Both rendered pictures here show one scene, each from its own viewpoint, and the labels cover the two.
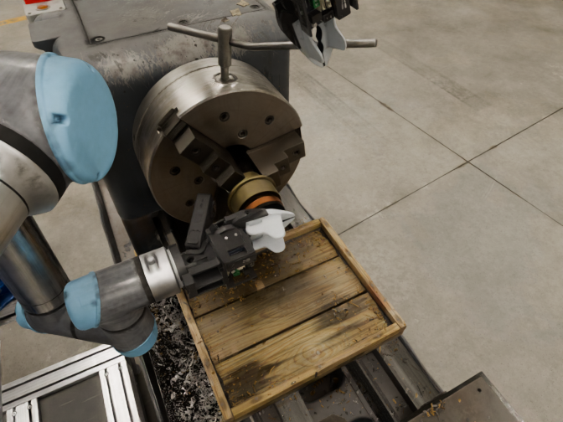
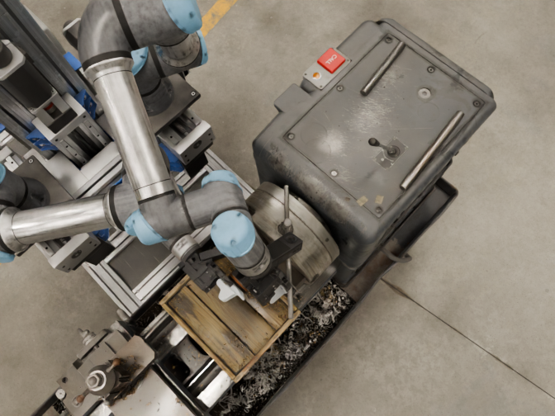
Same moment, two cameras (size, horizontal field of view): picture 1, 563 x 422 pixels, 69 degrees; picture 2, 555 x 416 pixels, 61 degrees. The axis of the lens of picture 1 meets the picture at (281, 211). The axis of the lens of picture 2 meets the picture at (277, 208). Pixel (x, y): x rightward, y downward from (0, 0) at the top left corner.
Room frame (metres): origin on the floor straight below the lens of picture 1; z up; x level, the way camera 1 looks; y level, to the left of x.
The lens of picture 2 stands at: (0.56, -0.22, 2.46)
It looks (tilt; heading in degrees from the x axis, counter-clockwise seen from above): 73 degrees down; 78
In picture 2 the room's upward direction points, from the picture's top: 8 degrees counter-clockwise
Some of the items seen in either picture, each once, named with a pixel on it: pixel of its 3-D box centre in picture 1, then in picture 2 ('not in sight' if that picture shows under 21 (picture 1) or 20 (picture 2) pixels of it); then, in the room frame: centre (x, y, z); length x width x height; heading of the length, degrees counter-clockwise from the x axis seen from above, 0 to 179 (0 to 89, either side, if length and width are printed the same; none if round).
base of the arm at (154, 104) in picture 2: not in sight; (145, 86); (0.39, 0.67, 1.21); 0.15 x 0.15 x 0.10
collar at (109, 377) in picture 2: not in sight; (98, 380); (0.03, -0.10, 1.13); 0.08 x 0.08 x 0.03
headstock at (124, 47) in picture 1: (160, 69); (365, 144); (0.98, 0.31, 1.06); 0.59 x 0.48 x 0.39; 27
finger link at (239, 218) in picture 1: (242, 223); (221, 276); (0.43, 0.06, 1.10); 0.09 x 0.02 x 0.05; 117
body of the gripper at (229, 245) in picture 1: (214, 257); (202, 269); (0.38, 0.11, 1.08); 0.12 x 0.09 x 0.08; 117
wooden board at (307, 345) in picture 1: (282, 305); (230, 308); (0.40, 0.00, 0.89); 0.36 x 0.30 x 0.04; 117
